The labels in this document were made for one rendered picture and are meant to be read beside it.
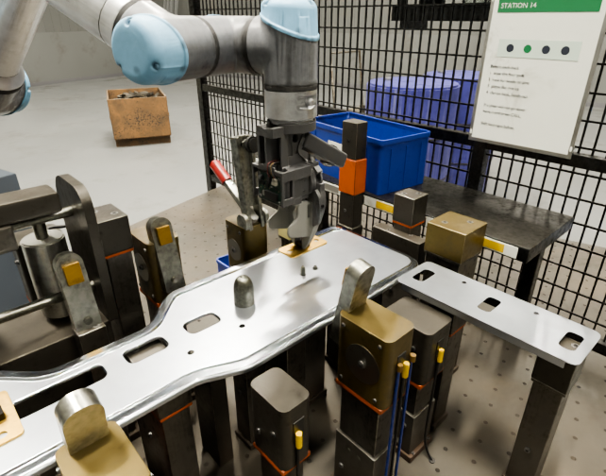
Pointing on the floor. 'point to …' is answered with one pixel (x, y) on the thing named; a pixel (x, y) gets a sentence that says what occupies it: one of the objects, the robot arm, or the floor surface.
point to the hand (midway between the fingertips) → (302, 238)
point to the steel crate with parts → (139, 116)
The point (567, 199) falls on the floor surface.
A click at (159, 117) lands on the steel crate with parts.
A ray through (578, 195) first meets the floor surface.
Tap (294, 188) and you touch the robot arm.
